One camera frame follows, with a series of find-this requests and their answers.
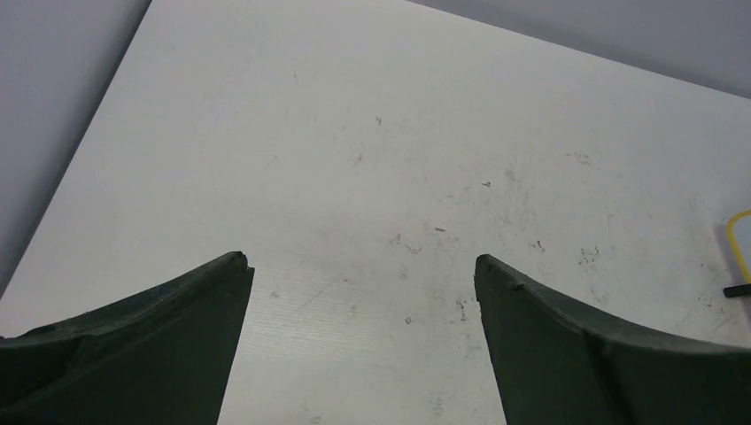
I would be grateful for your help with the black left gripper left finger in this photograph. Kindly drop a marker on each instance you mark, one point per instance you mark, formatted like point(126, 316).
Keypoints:
point(160, 356)

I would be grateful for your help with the yellow-framed whiteboard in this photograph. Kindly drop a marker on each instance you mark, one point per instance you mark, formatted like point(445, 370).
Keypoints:
point(737, 231)

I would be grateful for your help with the black whiteboard marker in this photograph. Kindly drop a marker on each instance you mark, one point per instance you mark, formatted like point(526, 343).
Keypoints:
point(737, 291)

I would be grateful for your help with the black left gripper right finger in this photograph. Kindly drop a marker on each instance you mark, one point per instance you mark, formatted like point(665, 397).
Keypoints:
point(557, 360)

